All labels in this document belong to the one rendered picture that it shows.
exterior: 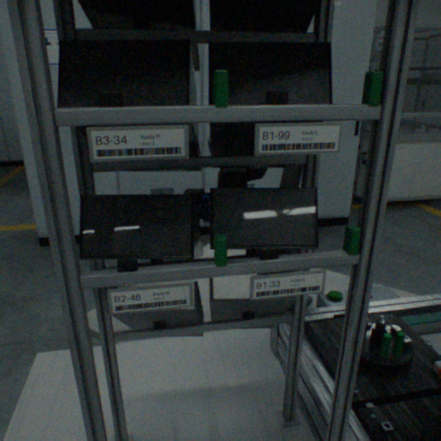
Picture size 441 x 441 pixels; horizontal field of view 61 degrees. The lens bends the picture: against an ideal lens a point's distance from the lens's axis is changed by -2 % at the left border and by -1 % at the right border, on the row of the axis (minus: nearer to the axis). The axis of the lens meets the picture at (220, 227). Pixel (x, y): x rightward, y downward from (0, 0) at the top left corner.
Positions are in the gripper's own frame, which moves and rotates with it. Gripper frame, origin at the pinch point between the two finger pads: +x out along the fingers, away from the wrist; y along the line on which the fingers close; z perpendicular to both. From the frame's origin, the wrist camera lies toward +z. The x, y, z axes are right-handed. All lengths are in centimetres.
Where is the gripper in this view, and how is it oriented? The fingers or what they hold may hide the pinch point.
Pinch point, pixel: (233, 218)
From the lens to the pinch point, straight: 69.2
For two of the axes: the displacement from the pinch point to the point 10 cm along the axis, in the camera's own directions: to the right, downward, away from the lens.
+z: 0.1, -8.2, -5.8
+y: 10.0, 0.0, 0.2
